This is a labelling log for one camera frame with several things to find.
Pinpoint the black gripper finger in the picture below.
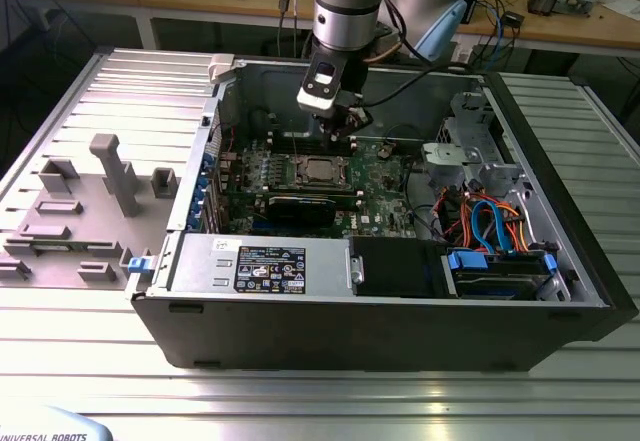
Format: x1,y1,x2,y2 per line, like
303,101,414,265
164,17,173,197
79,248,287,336
344,105,375,137
313,106,346,143

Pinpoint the metal socket cover frame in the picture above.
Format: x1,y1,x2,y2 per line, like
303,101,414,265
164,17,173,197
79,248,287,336
295,154,350,187

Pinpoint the silver CPU plate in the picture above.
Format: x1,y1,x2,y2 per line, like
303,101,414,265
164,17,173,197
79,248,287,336
307,158,339,182

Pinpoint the CPU socket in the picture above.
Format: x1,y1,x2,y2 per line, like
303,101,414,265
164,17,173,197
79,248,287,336
293,153,352,190

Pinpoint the blue expansion slot retainer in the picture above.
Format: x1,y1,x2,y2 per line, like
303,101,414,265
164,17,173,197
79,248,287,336
188,153,215,236

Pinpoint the green motherboard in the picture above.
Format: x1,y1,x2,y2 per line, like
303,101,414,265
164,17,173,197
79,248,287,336
219,133,421,240

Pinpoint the black graphics card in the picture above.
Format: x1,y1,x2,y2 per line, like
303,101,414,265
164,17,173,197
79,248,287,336
266,194,337,229

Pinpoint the silver metal drive cage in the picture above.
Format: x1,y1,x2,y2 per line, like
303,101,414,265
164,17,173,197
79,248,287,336
419,90,539,202

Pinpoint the grey plastic case latch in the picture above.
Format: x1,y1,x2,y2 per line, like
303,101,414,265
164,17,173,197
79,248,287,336
207,53,236,85

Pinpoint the black disk bay box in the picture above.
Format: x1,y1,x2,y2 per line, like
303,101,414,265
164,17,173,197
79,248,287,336
347,235,446,298

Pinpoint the wooden desk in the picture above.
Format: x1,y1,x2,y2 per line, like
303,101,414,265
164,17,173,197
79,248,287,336
0,0,640,60

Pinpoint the silver power supply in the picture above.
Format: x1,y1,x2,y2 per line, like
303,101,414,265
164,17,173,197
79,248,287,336
167,233,354,297

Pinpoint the copper finned heat sink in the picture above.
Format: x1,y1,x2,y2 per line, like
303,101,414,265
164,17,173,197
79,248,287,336
527,0,562,17

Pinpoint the black PC case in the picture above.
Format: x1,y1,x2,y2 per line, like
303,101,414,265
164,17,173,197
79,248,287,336
124,55,640,373

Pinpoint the hard disk in blue carrier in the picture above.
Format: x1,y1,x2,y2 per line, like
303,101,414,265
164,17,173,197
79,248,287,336
439,248,559,302

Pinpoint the grey electronic device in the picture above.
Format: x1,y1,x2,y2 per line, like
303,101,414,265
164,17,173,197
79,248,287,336
557,0,597,17

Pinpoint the blue case latch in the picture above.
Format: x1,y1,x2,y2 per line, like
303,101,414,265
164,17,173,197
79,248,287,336
127,255,154,276

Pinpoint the grey parts rack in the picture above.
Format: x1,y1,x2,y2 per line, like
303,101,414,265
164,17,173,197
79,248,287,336
0,133,181,290

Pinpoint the white paper sheet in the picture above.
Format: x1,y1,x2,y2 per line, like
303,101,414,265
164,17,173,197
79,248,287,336
602,0,640,22

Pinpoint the green RAM stick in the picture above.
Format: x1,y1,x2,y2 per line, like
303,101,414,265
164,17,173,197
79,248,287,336
27,242,121,254

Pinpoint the pale blue teach pendant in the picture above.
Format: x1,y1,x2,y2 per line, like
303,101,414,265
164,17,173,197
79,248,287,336
0,404,114,441

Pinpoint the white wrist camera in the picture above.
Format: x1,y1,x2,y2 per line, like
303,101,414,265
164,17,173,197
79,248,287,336
295,58,347,112

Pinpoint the black camera cable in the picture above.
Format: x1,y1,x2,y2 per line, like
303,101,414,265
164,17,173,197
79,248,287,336
358,60,474,112

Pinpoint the black wire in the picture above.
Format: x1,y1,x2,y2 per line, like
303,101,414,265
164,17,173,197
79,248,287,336
403,158,441,240

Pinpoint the red wire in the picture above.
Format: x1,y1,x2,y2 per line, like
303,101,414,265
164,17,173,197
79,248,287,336
432,188,469,235

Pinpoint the blue flat wire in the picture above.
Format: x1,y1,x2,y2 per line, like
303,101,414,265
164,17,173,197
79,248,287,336
469,198,517,256

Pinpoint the orange wire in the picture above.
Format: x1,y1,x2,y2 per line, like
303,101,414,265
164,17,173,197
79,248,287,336
462,190,529,255

